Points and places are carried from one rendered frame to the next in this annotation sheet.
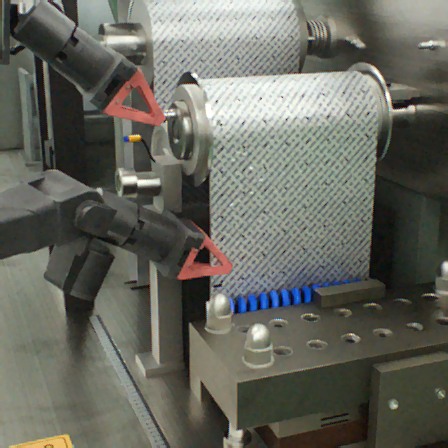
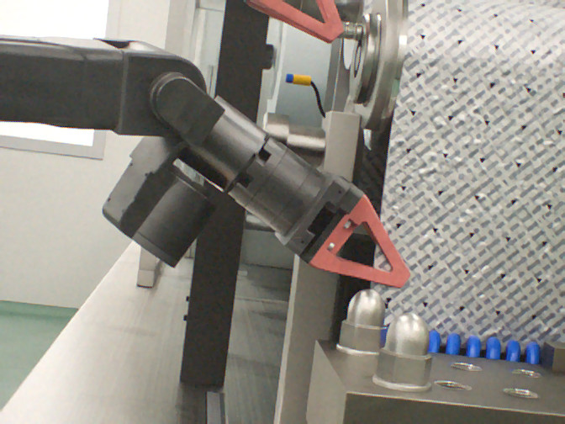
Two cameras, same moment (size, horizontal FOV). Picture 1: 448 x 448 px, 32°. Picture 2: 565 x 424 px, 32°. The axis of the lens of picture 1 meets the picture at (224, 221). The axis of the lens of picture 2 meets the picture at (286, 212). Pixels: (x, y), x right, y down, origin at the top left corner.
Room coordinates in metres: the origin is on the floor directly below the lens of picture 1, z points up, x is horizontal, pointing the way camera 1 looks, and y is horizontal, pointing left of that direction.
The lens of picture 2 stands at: (0.18, -0.12, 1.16)
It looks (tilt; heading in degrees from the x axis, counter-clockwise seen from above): 3 degrees down; 16
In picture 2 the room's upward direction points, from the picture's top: 7 degrees clockwise
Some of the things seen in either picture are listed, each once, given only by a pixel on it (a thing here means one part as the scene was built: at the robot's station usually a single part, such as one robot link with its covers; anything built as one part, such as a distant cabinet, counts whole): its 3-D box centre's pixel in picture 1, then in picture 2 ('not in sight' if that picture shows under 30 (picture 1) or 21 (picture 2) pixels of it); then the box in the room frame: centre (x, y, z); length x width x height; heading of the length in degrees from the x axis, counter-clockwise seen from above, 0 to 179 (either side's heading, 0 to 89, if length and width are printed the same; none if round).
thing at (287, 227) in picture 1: (293, 233); (524, 247); (0.99, -0.09, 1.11); 0.23 x 0.01 x 0.18; 111
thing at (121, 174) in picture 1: (125, 182); (274, 135); (1.00, 0.13, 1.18); 0.04 x 0.02 x 0.04; 21
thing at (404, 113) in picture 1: (385, 114); not in sight; (1.10, -0.23, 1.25); 0.07 x 0.04 x 0.04; 111
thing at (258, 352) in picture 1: (258, 342); (406, 348); (0.79, -0.04, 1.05); 0.04 x 0.04 x 0.04
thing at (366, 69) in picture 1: (361, 116); not in sight; (1.09, -0.19, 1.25); 0.15 x 0.01 x 0.15; 21
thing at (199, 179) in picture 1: (192, 129); (383, 61); (1.00, 0.04, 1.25); 0.15 x 0.01 x 0.15; 21
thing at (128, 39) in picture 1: (121, 44); (328, 0); (1.22, 0.16, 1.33); 0.06 x 0.06 x 0.06; 21
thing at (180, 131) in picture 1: (182, 130); (369, 60); (1.00, 0.05, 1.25); 0.07 x 0.02 x 0.07; 21
